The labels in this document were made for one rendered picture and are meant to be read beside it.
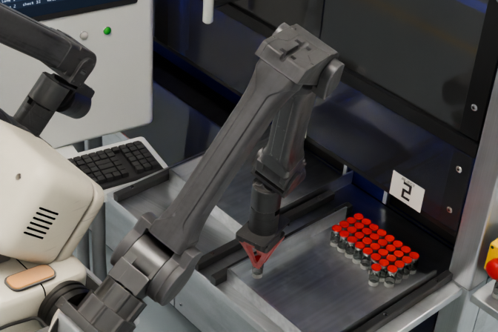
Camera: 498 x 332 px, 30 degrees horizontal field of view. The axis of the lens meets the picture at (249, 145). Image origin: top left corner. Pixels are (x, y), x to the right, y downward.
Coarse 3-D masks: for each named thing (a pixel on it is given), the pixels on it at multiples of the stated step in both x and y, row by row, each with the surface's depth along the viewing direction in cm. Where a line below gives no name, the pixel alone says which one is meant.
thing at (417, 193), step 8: (392, 176) 195; (400, 176) 193; (392, 184) 196; (400, 184) 194; (408, 184) 192; (392, 192) 197; (400, 192) 195; (416, 192) 191; (424, 192) 189; (416, 200) 192; (416, 208) 193
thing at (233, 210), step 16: (256, 144) 229; (192, 160) 216; (176, 176) 211; (240, 176) 217; (320, 176) 219; (336, 176) 220; (352, 176) 217; (240, 192) 212; (304, 192) 214; (320, 192) 211; (224, 208) 207; (240, 208) 207; (288, 208) 205; (224, 224) 202; (240, 224) 198
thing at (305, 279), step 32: (320, 224) 201; (288, 256) 195; (320, 256) 196; (256, 288) 186; (288, 288) 187; (320, 288) 188; (352, 288) 188; (384, 288) 189; (416, 288) 187; (288, 320) 175; (320, 320) 180; (352, 320) 181
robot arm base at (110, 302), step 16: (112, 288) 132; (64, 304) 133; (80, 304) 134; (96, 304) 131; (112, 304) 132; (128, 304) 132; (144, 304) 134; (80, 320) 131; (96, 320) 130; (112, 320) 131; (128, 320) 133
